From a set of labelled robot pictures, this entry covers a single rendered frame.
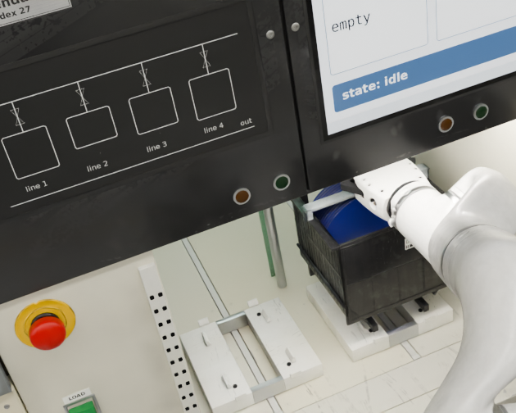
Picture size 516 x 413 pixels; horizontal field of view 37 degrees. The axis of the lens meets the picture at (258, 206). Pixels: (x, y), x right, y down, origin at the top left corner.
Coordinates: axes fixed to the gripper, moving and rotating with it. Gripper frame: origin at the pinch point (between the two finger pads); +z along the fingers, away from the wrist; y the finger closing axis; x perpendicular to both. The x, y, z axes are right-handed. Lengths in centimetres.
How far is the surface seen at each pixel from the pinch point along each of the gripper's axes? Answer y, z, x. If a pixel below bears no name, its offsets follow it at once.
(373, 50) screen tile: -11.4, -30.2, 34.0
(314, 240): -10.6, 1.1, -13.7
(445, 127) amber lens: -2.8, -30.4, 21.3
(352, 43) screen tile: -13.9, -30.3, 35.5
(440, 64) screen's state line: -3.1, -30.2, 29.7
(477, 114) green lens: 1.9, -30.4, 21.6
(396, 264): -0.2, -10.0, -15.9
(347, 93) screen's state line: -15.1, -30.3, 29.9
